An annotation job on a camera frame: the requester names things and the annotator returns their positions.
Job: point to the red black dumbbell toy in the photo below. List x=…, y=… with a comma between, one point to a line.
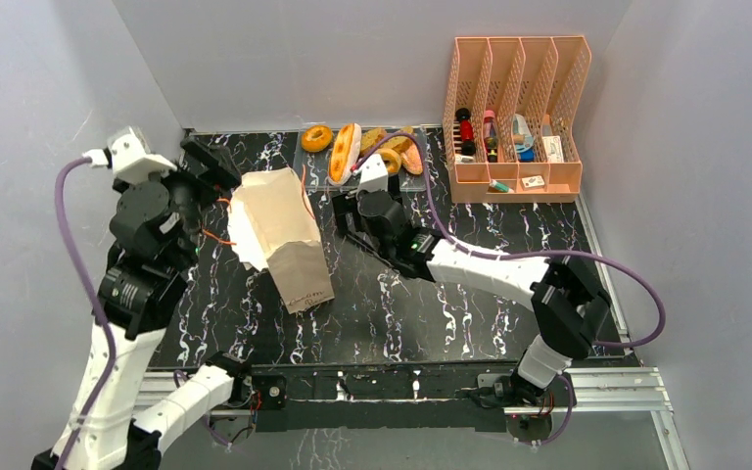
x=466, y=133

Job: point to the yellow fake bread slice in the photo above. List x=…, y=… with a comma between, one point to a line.
x=400, y=144

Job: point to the round brown fake bread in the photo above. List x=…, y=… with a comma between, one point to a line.
x=370, y=139

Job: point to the small white card box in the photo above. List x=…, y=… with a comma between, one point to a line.
x=533, y=182

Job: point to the tan fake bagel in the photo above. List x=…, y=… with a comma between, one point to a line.
x=391, y=160

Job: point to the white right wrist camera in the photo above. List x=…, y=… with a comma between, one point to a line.
x=372, y=175

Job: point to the orange fake bagel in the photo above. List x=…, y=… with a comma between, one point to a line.
x=316, y=138

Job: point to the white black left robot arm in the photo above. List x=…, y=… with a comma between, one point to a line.
x=132, y=308

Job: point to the green white tube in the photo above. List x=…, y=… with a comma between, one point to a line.
x=499, y=187

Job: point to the clear plastic tray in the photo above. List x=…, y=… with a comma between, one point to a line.
x=314, y=169

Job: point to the orange desk file organizer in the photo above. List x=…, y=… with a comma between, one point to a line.
x=510, y=106

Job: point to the pink red bottle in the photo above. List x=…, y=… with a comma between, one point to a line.
x=490, y=136

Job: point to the blue clear tape dispenser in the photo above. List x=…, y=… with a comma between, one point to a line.
x=523, y=140

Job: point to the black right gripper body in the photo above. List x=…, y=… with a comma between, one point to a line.
x=344, y=211

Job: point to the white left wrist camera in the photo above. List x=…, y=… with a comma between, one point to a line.
x=129, y=156

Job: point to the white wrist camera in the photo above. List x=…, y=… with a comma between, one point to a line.
x=372, y=175
x=129, y=156

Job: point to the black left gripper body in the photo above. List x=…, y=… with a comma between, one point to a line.
x=195, y=189

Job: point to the aluminium frame rail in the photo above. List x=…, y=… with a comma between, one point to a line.
x=630, y=389

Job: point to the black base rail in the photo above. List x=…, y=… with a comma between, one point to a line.
x=399, y=395

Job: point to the long white orange bread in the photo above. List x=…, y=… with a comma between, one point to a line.
x=344, y=154

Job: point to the oval brown fake bread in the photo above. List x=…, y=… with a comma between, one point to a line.
x=411, y=160

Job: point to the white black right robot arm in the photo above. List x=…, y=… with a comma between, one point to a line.
x=568, y=301

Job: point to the printed white paper bag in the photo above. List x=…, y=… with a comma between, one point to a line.
x=271, y=228

